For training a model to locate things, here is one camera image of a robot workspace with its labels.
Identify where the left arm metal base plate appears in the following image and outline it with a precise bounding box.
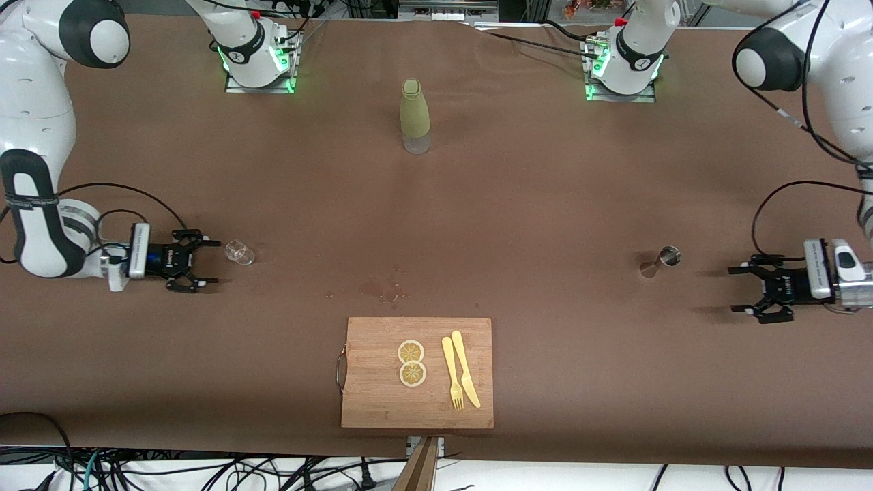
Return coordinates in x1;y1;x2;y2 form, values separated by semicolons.
585;38;657;104

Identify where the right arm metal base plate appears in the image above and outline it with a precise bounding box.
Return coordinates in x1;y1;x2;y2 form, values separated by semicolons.
224;31;298;95

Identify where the wooden camera stand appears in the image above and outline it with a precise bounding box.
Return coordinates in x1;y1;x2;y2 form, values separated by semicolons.
394;436;439;491

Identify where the wooden cutting board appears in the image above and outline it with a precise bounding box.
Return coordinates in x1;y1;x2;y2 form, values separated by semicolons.
336;316;494;430

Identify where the yellow plastic fork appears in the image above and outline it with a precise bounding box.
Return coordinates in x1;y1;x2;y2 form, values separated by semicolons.
441;336;465;411

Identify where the thick black hose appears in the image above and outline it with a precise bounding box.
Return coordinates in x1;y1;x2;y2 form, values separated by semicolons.
0;411;74;491

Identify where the grey power strip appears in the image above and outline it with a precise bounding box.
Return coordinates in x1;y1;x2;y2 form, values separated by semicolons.
398;0;500;23

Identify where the black base power cable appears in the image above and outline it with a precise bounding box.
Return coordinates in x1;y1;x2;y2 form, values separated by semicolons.
469;19;601;62

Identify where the green sleeved glass bottle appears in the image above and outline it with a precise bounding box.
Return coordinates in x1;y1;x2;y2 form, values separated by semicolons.
400;79;432;155

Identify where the steel jigger measuring cup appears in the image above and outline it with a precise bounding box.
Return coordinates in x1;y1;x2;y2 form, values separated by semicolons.
639;246;681;279

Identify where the yellow plastic knife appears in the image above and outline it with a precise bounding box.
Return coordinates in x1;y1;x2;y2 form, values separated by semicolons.
451;330;482;409

